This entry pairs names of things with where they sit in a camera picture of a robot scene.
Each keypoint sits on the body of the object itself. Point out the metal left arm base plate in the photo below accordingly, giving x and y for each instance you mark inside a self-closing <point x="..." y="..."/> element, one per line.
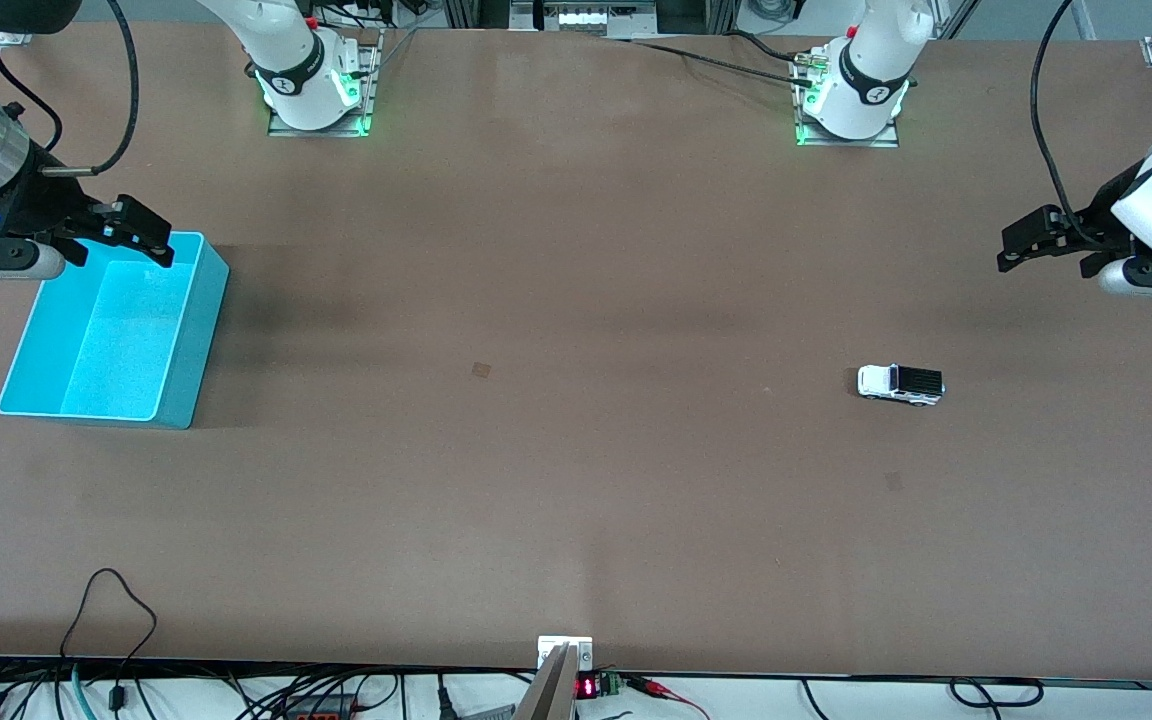
<point x="846" y="143"/>

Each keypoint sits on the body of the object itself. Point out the red clip leads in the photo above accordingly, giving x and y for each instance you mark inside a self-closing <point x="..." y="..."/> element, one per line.
<point x="661" y="688"/>

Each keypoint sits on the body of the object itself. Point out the grey camera mount pole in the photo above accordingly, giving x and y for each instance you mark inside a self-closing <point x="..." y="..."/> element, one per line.
<point x="548" y="695"/>

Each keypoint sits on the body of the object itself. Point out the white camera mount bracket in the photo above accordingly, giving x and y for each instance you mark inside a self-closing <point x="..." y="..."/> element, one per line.
<point x="548" y="645"/>

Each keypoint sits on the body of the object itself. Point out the red digit display module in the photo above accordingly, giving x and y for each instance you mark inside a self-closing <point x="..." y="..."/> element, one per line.
<point x="586" y="688"/>

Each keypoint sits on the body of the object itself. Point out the turquoise plastic bin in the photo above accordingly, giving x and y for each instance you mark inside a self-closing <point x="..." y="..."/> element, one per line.
<point x="116" y="340"/>

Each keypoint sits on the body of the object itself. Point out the orange connector block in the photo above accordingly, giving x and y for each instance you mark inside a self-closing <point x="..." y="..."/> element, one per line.
<point x="321" y="712"/>

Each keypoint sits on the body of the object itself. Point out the aluminium frame with equipment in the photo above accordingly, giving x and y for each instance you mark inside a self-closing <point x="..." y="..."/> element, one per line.
<point x="576" y="15"/>

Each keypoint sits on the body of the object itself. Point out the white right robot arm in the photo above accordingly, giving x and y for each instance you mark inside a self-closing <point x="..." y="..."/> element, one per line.
<point x="296" y="70"/>

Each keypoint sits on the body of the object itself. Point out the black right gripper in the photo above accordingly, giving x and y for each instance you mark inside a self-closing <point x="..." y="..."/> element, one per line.
<point x="40" y="200"/>

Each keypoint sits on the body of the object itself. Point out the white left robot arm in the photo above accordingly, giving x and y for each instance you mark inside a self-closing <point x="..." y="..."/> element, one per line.
<point x="871" y="70"/>

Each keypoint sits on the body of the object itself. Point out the white jeep toy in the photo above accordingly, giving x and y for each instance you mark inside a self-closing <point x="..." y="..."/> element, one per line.
<point x="898" y="384"/>

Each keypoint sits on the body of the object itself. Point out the green terminal block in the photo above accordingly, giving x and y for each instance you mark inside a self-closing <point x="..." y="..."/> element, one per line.
<point x="610" y="684"/>

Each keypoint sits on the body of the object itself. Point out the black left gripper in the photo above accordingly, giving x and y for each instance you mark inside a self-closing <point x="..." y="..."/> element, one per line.
<point x="1098" y="214"/>

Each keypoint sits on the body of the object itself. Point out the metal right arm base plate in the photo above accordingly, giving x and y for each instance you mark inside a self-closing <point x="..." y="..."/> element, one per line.
<point x="316" y="131"/>

